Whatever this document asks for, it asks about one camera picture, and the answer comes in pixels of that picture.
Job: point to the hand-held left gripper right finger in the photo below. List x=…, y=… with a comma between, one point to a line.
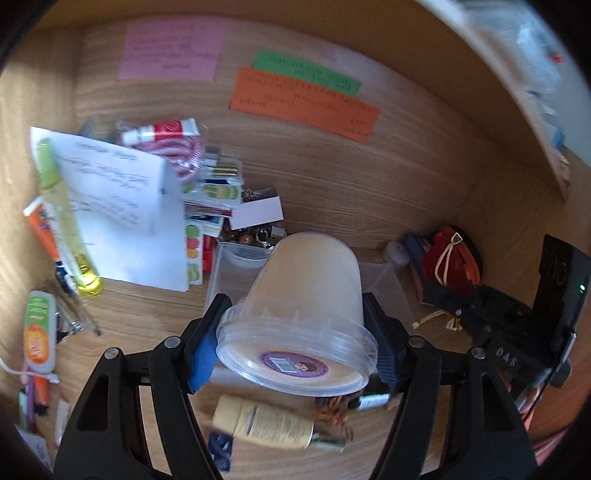
x=385, y=350

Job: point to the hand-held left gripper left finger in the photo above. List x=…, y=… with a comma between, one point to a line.
x=203, y=364

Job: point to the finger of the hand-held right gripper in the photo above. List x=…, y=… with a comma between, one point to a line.
x=471, y=302

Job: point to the red fabric pouch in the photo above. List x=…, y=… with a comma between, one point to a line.
x=445, y=263

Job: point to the cream plastic bottle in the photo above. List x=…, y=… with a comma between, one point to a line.
x=268, y=422

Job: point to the translucent plastic tub with lid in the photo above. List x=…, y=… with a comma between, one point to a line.
x=304, y=295

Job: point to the clear plastic storage bin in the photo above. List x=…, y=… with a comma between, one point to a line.
x=235, y=267

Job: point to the wooden desktop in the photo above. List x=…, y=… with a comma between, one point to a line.
x=138, y=332

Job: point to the blue pencil case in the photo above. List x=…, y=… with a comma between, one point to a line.
x=415, y=256

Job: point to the orange brown tassel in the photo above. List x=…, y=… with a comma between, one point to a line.
x=334, y=415

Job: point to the blue small packet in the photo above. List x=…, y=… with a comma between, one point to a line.
x=220, y=450

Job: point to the red packet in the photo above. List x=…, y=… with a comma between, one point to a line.
x=208, y=251

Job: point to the pile of beads and keyrings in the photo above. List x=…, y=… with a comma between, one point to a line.
x=251, y=235

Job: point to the thin brushes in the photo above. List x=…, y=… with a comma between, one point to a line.
x=76, y=309

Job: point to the stack of photo cards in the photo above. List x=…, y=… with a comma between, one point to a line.
x=207, y=214

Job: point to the white paper booklet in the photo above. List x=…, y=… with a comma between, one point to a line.
x=124, y=221

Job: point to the orange white glue pack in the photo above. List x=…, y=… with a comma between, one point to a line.
x=40, y=332

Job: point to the green fruit sticker pack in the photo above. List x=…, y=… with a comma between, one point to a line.
x=219, y=191

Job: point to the purple pen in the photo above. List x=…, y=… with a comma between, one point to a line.
x=27, y=408

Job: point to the orange tube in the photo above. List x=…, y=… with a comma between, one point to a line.
x=44, y=230

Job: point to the yellow-green clear bottle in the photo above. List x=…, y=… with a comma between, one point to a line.
x=60, y=207

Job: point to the red and white tube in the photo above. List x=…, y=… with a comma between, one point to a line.
x=159, y=130

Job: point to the clear plastic bag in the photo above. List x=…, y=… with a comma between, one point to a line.
x=526, y=50

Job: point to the orange paper note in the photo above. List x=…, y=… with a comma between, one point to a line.
x=300, y=101

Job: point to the green paper note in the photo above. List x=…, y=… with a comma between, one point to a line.
x=307, y=71

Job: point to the pink paper note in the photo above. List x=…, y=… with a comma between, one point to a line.
x=171, y=48

